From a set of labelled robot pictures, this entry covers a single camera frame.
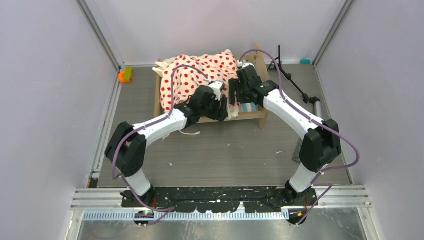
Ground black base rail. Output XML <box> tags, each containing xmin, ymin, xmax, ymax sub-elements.
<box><xmin>69</xmin><ymin>185</ymin><xmax>372</xmax><ymax>223</ymax></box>

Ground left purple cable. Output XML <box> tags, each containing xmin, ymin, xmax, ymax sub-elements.
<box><xmin>109</xmin><ymin>65</ymin><xmax>216</xmax><ymax>213</ymax></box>

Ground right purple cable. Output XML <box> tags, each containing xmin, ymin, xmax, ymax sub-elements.
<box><xmin>237</xmin><ymin>48</ymin><xmax>362</xmax><ymax>216</ymax></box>

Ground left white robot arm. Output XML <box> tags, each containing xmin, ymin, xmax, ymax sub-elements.
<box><xmin>104</xmin><ymin>81</ymin><xmax>228</xmax><ymax>207</ymax></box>

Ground wooden pet bed frame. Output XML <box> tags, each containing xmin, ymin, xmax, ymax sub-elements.
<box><xmin>152</xmin><ymin>51</ymin><xmax>270</xmax><ymax>128</ymax></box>

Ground strawberry print ruffled blanket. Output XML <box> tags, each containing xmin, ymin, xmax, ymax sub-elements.
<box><xmin>152</xmin><ymin>49</ymin><xmax>238</xmax><ymax>113</ymax></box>

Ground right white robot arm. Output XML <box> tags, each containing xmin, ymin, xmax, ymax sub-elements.
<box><xmin>229</xmin><ymin>61</ymin><xmax>342</xmax><ymax>205</ymax></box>

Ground teal small block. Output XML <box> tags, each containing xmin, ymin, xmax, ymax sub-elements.
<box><xmin>299</xmin><ymin>58</ymin><xmax>312</xmax><ymax>65</ymax></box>

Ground orange green toy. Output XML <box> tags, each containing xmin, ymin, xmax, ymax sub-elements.
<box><xmin>118</xmin><ymin>66</ymin><xmax>133</xmax><ymax>84</ymax></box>

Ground black tripod stand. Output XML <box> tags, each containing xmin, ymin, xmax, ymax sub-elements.
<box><xmin>267</xmin><ymin>45</ymin><xmax>327</xmax><ymax>119</ymax></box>

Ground purple cable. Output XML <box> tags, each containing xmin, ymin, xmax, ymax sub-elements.
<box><xmin>109</xmin><ymin>65</ymin><xmax>216</xmax><ymax>213</ymax></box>
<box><xmin>237</xmin><ymin>48</ymin><xmax>362</xmax><ymax>216</ymax></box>

